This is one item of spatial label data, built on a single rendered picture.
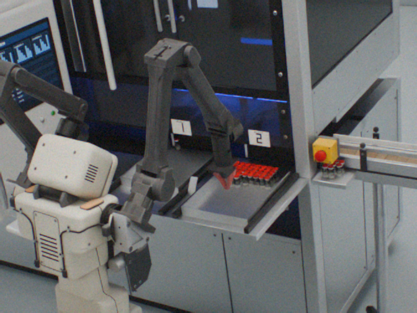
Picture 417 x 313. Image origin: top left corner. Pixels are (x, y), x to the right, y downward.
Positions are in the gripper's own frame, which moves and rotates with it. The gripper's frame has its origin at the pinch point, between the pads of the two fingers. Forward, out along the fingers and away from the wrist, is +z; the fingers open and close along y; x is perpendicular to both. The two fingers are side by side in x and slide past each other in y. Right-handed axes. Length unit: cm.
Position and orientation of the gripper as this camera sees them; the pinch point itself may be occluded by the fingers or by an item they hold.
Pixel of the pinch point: (226, 187)
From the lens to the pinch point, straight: 268.1
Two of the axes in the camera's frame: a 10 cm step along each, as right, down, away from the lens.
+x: -8.6, -1.5, 5.0
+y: 5.0, -4.7, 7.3
